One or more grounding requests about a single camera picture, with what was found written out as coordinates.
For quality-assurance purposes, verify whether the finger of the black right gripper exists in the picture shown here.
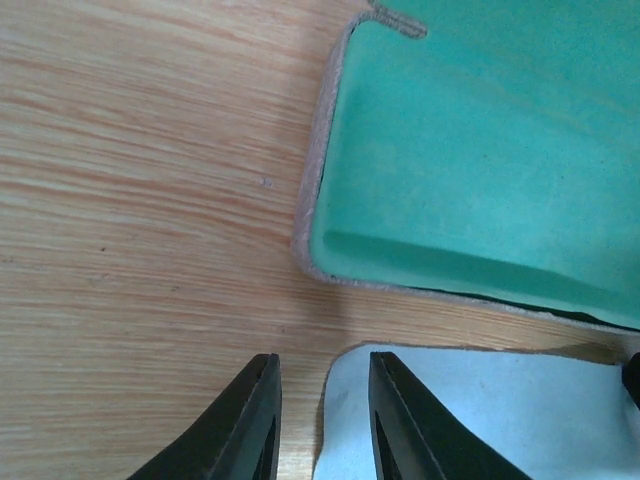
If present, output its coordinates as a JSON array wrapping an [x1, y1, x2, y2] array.
[[621, 352, 640, 405]]

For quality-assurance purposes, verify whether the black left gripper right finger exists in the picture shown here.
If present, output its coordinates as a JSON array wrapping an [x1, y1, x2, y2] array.
[[368, 352, 528, 480]]

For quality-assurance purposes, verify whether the light blue cleaning cloth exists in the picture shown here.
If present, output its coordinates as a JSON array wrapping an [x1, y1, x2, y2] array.
[[313, 344, 639, 479]]

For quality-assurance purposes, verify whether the grey felt glasses case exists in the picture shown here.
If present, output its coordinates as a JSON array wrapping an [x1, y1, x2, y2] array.
[[292, 1, 639, 332]]

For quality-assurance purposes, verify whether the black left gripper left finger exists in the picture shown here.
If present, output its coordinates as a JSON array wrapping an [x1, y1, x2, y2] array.
[[130, 354, 282, 480]]

